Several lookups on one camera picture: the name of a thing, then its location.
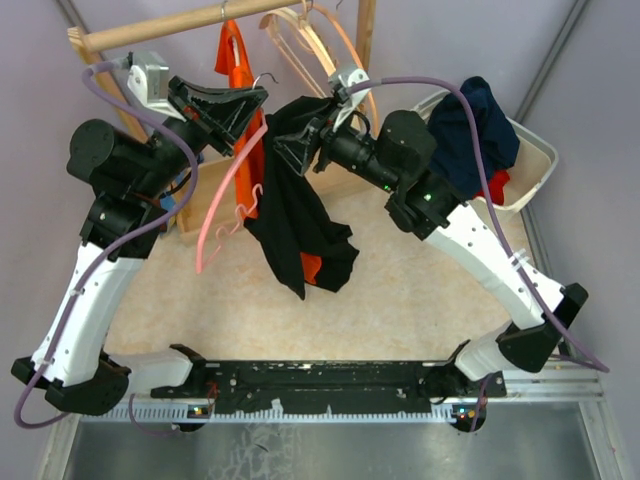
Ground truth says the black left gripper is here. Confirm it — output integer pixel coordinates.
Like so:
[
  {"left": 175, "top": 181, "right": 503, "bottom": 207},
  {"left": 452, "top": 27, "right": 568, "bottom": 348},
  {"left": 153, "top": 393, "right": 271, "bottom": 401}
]
[{"left": 131, "top": 74, "right": 268, "bottom": 200}]

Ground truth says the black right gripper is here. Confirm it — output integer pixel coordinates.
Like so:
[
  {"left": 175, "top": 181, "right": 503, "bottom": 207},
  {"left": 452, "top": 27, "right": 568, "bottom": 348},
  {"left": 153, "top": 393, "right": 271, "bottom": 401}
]
[{"left": 267, "top": 97, "right": 400, "bottom": 195}]

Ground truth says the black orange t shirt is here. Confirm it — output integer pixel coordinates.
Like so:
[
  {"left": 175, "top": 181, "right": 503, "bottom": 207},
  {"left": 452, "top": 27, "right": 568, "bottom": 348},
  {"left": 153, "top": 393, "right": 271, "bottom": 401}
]
[{"left": 244, "top": 96, "right": 359, "bottom": 299}]

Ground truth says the pink hanger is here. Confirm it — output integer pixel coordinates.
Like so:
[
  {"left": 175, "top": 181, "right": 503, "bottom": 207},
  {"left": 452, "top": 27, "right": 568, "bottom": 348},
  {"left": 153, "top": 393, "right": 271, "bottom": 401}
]
[{"left": 195, "top": 111, "right": 267, "bottom": 273}]

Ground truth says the beige wooden hanger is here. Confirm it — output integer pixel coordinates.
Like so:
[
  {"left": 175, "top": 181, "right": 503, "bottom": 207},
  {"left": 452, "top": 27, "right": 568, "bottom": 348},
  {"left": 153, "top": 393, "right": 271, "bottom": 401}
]
[{"left": 295, "top": 1, "right": 336, "bottom": 71}]

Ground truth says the navy t shirt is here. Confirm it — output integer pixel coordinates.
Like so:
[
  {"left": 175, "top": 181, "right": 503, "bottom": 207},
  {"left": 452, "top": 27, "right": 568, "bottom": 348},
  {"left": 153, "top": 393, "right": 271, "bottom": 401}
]
[{"left": 427, "top": 75, "right": 521, "bottom": 194}]

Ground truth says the red t shirt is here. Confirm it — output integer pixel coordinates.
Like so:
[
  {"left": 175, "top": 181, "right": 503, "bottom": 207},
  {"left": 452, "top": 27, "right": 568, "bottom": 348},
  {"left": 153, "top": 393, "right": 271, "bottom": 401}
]
[{"left": 487, "top": 170, "right": 511, "bottom": 206}]

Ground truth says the cream plastic hook hanger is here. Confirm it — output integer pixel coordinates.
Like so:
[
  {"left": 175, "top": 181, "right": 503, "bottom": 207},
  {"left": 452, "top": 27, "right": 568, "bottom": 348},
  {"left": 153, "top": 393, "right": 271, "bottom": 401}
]
[{"left": 259, "top": 7, "right": 328, "bottom": 97}]

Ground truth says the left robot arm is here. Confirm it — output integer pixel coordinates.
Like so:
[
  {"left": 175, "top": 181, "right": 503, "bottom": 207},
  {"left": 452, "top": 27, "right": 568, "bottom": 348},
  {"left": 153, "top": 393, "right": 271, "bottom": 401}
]
[{"left": 11, "top": 77, "right": 268, "bottom": 416}]

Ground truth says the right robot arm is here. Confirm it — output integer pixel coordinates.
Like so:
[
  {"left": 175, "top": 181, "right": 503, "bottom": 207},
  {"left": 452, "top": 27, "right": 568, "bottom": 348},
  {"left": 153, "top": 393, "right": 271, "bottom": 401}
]
[{"left": 274, "top": 106, "right": 588, "bottom": 396}]

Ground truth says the white plastic hanger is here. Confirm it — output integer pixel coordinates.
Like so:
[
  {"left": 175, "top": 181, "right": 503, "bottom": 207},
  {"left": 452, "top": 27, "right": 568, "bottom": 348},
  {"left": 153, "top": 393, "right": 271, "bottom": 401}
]
[{"left": 221, "top": 0, "right": 240, "bottom": 67}]

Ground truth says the wooden clothes rack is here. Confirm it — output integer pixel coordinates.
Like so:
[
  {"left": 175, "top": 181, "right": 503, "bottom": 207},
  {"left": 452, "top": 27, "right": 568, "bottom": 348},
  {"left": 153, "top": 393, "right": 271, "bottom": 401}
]
[{"left": 67, "top": 1, "right": 381, "bottom": 245}]

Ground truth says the white laundry basket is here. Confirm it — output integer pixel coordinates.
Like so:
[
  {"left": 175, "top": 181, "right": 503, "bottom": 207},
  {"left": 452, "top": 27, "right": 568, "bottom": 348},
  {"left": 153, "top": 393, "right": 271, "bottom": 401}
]
[{"left": 414, "top": 81, "right": 557, "bottom": 221}]

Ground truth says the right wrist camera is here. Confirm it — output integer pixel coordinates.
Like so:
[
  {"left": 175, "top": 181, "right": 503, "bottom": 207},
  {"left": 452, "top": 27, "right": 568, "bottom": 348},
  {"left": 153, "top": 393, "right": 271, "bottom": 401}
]
[{"left": 328, "top": 64, "right": 371, "bottom": 132}]

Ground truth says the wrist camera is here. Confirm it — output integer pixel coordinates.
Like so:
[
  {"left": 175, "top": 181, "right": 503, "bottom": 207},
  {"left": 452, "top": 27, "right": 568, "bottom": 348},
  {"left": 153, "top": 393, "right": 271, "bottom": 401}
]
[
  {"left": 328, "top": 64, "right": 371, "bottom": 132},
  {"left": 127, "top": 51, "right": 183, "bottom": 120}
]

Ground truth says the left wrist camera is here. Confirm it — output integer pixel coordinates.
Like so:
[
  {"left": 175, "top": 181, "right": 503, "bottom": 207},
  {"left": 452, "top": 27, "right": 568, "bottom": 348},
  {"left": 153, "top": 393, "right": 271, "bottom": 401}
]
[{"left": 127, "top": 51, "right": 183, "bottom": 120}]

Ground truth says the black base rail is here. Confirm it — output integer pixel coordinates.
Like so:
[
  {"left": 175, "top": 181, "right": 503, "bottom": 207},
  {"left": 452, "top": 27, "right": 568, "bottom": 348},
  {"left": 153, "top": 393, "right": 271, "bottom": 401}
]
[{"left": 151, "top": 361, "right": 481, "bottom": 415}]

